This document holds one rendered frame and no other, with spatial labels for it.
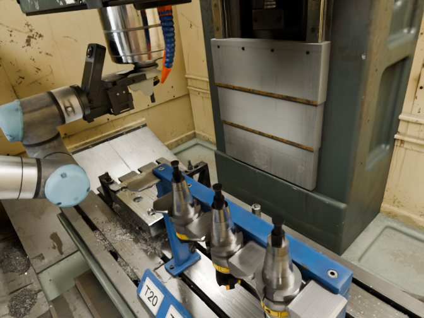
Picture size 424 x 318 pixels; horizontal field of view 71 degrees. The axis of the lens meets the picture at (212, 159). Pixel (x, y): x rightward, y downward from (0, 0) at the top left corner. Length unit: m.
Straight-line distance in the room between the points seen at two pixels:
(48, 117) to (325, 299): 0.59
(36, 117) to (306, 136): 0.78
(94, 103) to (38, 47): 1.03
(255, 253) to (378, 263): 0.95
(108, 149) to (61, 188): 1.30
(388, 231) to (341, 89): 0.77
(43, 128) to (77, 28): 1.15
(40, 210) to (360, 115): 1.44
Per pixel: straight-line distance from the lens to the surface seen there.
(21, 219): 1.68
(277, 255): 0.40
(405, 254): 1.46
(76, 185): 0.59
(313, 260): 0.47
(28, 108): 0.69
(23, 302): 1.40
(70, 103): 0.70
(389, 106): 1.30
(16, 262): 1.59
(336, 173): 1.10
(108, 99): 0.74
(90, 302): 1.14
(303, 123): 1.03
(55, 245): 1.56
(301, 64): 0.97
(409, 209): 1.51
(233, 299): 0.82
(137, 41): 0.71
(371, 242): 1.42
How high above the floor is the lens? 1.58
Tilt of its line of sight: 29 degrees down
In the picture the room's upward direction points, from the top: 7 degrees counter-clockwise
